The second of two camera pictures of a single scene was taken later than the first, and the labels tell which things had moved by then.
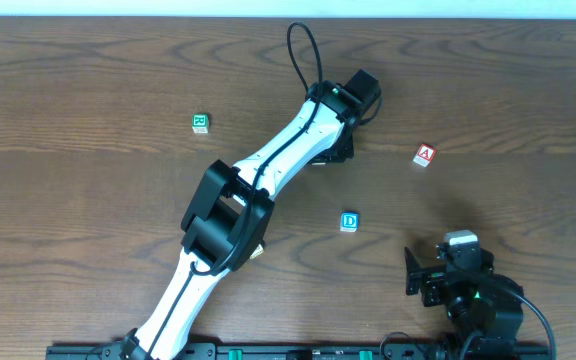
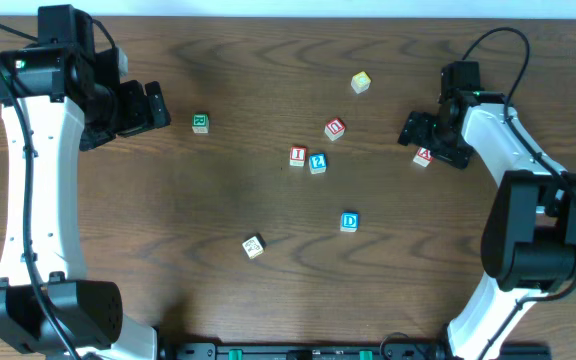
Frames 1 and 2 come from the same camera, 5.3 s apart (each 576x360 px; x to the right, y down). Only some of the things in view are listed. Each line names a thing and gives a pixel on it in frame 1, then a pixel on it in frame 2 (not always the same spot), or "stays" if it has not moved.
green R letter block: (200, 123) stays
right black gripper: (420, 276) -> (428, 136)
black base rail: (321, 351) stays
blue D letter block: (349, 222) stays
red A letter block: (424, 155) stays
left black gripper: (338, 151) -> (131, 108)
